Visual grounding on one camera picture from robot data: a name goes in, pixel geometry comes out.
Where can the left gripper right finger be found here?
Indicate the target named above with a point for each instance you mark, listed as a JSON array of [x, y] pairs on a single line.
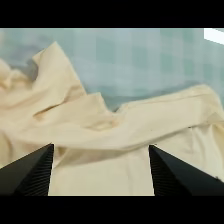
[[176, 178]]

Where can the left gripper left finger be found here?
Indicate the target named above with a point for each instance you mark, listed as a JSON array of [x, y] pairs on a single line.
[[30, 176]]

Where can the cream shirt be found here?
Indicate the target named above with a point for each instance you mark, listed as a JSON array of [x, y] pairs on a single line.
[[110, 133]]

